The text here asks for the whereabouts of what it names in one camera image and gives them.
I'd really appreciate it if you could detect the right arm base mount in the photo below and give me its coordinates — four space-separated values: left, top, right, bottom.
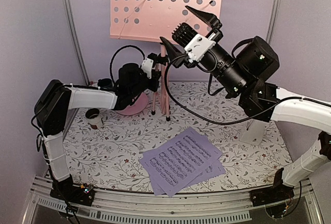
249 184 294 206

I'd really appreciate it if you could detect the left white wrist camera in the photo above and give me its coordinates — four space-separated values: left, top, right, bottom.
140 57 155 79

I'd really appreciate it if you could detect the dark blue mug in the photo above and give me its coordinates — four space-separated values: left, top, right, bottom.
97 78 113 91

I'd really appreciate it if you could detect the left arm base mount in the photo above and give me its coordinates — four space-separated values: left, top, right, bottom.
50 177 95 206

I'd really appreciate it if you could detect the white metronome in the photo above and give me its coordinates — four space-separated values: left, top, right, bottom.
239 120 265 145

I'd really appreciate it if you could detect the pink plate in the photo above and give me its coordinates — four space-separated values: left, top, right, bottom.
116 93 149 116

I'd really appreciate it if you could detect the paper coffee cup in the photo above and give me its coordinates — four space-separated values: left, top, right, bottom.
85 108 103 130

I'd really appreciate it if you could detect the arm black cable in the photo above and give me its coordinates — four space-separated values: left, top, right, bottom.
108 44 147 85
162 54 329 125

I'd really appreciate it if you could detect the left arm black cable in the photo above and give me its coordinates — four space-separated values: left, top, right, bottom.
108 44 147 85

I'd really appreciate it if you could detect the right aluminium frame post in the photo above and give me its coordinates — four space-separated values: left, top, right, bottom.
266 0 281 44

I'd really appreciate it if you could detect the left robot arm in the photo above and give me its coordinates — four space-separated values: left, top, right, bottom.
31 53 168 200

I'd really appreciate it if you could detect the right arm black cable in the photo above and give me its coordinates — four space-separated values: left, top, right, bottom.
162 54 329 125

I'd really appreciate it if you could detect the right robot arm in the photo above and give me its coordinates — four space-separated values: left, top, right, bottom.
161 7 330 201

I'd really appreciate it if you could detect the aluminium frame post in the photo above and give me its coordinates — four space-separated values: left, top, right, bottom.
266 0 281 44
63 0 89 85

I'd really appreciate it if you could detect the pink music stand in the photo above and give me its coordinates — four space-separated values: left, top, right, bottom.
109 0 224 122

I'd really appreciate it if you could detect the left aluminium frame post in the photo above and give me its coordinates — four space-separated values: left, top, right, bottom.
63 0 89 85

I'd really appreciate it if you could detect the front aluminium rail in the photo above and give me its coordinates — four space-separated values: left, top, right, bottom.
22 176 324 223

